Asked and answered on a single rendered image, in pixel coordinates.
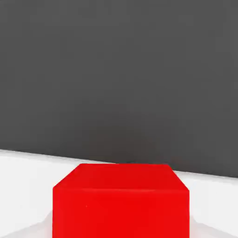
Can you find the small red cube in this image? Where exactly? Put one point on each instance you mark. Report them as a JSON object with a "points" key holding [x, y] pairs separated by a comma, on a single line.
{"points": [[120, 204]]}

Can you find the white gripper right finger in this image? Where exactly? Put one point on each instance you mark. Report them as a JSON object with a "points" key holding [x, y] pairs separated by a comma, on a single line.
{"points": [[202, 232]]}

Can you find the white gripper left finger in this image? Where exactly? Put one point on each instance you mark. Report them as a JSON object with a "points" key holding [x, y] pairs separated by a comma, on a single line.
{"points": [[40, 230]]}

